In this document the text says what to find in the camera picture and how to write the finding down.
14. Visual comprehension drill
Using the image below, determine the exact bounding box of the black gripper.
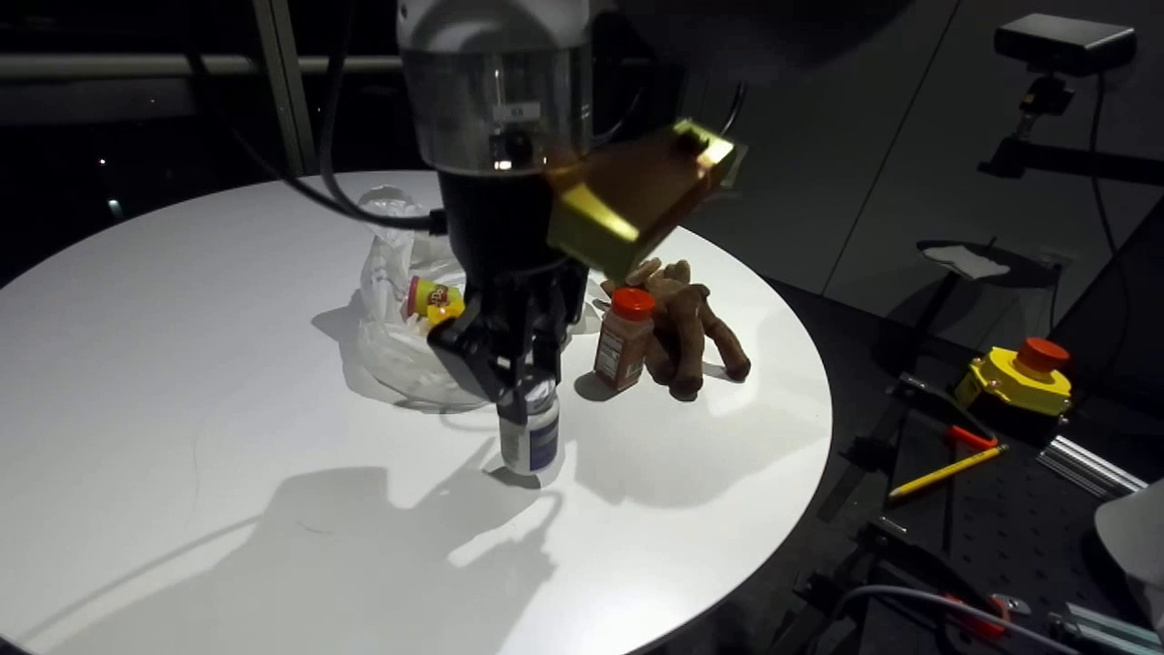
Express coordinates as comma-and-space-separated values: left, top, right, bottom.
431, 167, 592, 430

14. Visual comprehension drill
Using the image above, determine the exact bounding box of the white pill bottle blue label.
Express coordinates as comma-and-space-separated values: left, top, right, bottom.
494, 380, 563, 479

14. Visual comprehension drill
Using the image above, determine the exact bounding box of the brown spice bottle red cap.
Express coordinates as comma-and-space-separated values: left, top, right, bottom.
592, 285, 660, 393

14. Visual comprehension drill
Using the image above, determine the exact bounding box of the brown plush moose toy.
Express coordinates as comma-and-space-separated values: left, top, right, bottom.
630, 254, 752, 404

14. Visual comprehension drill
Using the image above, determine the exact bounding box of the white plastic bag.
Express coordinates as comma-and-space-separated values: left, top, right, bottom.
337, 183, 493, 416

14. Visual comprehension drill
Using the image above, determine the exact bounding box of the yellow pencil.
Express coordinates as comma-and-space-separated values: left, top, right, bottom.
889, 441, 1008, 501

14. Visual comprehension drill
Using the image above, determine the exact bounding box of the grey flat plate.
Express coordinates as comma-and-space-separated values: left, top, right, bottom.
918, 236, 1071, 294

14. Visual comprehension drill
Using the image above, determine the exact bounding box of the yellow emergency stop button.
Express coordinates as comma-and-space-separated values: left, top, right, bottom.
955, 335, 1077, 424

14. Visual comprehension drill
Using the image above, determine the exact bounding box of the grey window railing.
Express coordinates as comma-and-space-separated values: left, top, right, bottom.
0, 51, 411, 85

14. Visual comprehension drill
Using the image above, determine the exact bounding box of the grey panel corner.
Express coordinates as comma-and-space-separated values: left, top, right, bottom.
1090, 478, 1164, 632

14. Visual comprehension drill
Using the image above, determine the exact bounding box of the gold wrist camera block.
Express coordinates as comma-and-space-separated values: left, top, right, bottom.
542, 116, 741, 285

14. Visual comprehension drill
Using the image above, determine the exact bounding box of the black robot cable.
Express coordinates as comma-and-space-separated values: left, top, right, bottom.
179, 0, 453, 236

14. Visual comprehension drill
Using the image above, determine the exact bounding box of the grey window post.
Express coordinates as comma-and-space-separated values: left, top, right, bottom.
248, 0, 322, 179

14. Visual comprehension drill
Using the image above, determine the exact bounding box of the grey cable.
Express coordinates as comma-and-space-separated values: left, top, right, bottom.
833, 579, 1085, 655

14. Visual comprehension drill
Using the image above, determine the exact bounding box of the red handled tool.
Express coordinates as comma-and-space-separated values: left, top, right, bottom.
942, 419, 1005, 460

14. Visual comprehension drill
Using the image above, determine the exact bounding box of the aluminium rail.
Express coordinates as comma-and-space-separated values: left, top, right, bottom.
1043, 435, 1151, 500

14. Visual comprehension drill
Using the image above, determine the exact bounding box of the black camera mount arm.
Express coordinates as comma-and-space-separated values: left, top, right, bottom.
979, 68, 1164, 188

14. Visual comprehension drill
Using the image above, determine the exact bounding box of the black camera on stand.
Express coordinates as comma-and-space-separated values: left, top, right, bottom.
995, 10, 1141, 79

